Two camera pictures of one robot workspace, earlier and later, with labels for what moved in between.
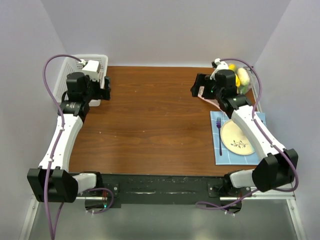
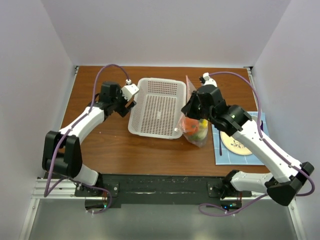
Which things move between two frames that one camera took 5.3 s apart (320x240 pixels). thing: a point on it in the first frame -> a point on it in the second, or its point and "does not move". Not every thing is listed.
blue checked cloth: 222,155 does not move
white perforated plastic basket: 74,64 -> 157,109
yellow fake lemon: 232,67 -> 205,123
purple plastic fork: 218,122 does not move
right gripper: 202,79 -> 188,109
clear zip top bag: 245,79 -> 195,131
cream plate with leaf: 234,139 does not move
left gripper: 101,94 -> 122,111
